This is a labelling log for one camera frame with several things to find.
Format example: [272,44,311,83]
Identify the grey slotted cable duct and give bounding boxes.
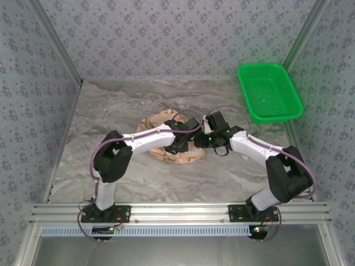
[40,224,253,237]

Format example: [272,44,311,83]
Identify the grey metal sheet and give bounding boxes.
[30,236,331,266]

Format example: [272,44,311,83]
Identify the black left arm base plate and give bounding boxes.
[80,204,131,223]

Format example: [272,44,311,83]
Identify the aluminium frame post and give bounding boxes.
[317,223,344,266]
[274,0,331,84]
[29,0,84,85]
[13,224,42,266]

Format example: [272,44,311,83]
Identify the peach printed t-shirt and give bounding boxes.
[135,109,207,165]

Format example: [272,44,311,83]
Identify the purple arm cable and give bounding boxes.
[77,109,207,243]
[204,104,319,243]

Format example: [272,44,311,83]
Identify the green plastic basket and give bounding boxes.
[237,63,305,124]

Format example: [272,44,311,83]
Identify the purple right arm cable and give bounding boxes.
[204,104,319,243]

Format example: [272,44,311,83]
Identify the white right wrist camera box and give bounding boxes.
[201,115,213,134]

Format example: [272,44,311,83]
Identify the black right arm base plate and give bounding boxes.
[227,204,280,223]

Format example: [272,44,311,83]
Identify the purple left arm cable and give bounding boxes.
[77,109,207,243]

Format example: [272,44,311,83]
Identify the aluminium mounting rail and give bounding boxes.
[29,202,332,224]

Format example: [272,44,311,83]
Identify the red wire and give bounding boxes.
[112,212,125,230]
[260,214,274,228]

